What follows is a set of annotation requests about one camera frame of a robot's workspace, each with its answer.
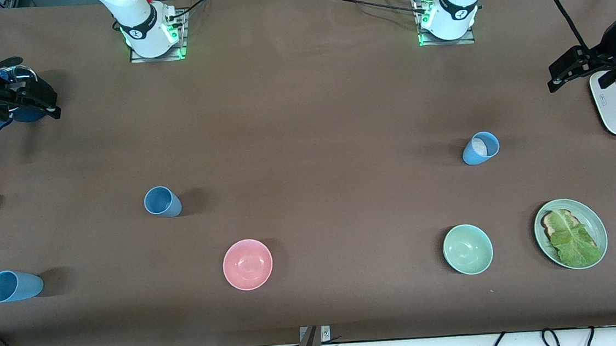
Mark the blue cup with white filling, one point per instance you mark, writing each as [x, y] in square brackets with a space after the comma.
[472, 158]

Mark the green lettuce leaf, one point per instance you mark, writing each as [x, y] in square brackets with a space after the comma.
[574, 243]

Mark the small metal bracket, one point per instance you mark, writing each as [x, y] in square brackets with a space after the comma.
[326, 334]

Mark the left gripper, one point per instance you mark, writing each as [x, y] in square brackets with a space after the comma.
[604, 52]

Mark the blue plastic cup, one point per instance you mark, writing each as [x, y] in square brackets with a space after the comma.
[163, 202]
[14, 286]

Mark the pink bowl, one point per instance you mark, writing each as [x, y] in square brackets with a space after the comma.
[247, 264]

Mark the toasted bread slice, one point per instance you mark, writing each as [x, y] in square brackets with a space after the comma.
[549, 225]

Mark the light green bowl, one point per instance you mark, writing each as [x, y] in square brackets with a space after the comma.
[468, 249]

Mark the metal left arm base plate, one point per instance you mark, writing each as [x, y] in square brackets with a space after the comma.
[468, 40]

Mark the white paper wad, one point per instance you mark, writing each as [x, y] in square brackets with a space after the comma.
[483, 145]

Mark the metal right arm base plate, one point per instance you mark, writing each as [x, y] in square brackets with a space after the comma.
[181, 45]

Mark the light green plate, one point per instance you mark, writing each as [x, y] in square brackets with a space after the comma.
[593, 222]

